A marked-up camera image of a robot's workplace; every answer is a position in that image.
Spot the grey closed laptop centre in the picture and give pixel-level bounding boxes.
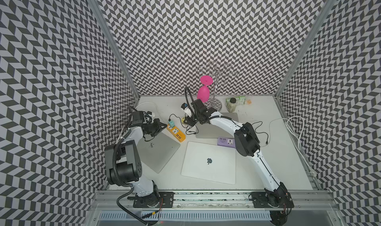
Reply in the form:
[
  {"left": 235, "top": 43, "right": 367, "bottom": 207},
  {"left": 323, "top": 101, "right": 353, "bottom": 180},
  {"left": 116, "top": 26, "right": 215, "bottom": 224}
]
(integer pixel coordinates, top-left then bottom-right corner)
[{"left": 196, "top": 122, "right": 234, "bottom": 139}]

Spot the orange power strip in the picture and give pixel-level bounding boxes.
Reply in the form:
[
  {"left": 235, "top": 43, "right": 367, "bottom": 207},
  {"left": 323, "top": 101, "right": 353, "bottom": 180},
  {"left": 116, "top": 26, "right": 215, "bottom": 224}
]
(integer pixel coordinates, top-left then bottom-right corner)
[{"left": 167, "top": 125, "right": 186, "bottom": 143}]

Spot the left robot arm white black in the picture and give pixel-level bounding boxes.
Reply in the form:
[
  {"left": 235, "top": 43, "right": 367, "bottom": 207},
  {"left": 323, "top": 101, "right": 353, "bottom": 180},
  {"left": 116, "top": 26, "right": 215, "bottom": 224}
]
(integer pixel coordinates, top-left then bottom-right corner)
[{"left": 105, "top": 106, "right": 167, "bottom": 207}]

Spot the spice jar black lid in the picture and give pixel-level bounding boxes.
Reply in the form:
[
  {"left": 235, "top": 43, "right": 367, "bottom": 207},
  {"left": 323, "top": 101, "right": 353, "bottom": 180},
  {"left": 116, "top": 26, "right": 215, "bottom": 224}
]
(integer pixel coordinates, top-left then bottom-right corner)
[{"left": 227, "top": 98, "right": 237, "bottom": 113}]

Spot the purple power strip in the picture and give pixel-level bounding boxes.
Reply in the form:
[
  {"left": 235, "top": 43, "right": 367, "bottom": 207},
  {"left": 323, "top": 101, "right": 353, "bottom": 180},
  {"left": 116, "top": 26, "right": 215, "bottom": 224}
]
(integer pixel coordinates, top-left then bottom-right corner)
[{"left": 217, "top": 137, "right": 236, "bottom": 148}]

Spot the white power cord left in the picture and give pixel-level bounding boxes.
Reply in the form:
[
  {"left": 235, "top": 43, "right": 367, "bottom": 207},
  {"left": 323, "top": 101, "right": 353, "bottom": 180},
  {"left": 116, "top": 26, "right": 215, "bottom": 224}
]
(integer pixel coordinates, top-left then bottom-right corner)
[{"left": 113, "top": 101, "right": 167, "bottom": 146}]

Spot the green snack packet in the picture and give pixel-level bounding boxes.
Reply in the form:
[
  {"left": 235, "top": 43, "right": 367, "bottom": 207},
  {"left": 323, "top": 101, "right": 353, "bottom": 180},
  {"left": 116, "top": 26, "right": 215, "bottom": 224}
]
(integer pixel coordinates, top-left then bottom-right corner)
[{"left": 225, "top": 96, "right": 247, "bottom": 106}]

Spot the silver closed laptop left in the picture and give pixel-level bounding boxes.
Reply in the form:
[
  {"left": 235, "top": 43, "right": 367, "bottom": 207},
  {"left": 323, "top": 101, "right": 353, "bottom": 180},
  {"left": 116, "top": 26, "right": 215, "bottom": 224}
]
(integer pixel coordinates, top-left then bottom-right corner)
[{"left": 137, "top": 133, "right": 180, "bottom": 173}]

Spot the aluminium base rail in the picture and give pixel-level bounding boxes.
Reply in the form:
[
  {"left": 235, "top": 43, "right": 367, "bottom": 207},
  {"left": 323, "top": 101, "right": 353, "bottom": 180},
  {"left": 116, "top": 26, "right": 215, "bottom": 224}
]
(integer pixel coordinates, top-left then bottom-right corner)
[{"left": 86, "top": 189, "right": 340, "bottom": 212}]

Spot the pink plastic wine glass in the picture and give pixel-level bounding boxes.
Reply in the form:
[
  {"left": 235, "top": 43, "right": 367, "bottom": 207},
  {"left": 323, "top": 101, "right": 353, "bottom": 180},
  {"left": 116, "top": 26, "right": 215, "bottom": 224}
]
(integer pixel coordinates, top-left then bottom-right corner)
[{"left": 197, "top": 75, "right": 213, "bottom": 103}]

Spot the white closed laptop front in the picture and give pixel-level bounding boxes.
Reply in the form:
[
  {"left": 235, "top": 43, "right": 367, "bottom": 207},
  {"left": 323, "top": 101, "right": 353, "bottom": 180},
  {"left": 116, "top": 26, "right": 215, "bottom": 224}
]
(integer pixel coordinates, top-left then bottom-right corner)
[{"left": 181, "top": 142, "right": 237, "bottom": 185}]

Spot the white power cord right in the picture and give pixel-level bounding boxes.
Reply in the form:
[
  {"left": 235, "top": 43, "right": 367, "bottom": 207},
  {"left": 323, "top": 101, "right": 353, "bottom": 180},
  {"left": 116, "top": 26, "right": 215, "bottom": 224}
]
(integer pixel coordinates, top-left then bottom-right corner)
[{"left": 268, "top": 115, "right": 318, "bottom": 177}]

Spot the white power cord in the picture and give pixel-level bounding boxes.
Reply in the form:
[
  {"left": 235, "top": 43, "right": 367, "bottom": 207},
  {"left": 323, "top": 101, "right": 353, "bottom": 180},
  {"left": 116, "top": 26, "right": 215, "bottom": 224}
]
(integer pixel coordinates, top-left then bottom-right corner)
[
  {"left": 268, "top": 115, "right": 318, "bottom": 177},
  {"left": 113, "top": 101, "right": 167, "bottom": 146}
]

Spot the black charger cable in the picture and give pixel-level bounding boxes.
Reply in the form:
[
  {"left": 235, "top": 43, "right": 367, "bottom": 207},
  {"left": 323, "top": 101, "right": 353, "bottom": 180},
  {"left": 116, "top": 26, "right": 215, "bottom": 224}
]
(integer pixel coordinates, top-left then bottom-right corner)
[
  {"left": 168, "top": 113, "right": 199, "bottom": 136},
  {"left": 249, "top": 121, "right": 269, "bottom": 146}
]

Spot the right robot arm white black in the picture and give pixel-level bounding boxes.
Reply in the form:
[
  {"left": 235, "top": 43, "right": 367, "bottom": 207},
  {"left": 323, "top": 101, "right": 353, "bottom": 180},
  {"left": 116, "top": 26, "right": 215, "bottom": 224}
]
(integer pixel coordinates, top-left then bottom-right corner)
[{"left": 182, "top": 87, "right": 294, "bottom": 213}]

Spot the chrome glass holder stand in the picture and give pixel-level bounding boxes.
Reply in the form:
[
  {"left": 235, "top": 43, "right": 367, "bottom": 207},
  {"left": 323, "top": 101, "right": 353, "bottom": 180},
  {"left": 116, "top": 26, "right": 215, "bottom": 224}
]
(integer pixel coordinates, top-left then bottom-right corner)
[{"left": 197, "top": 61, "right": 236, "bottom": 111}]

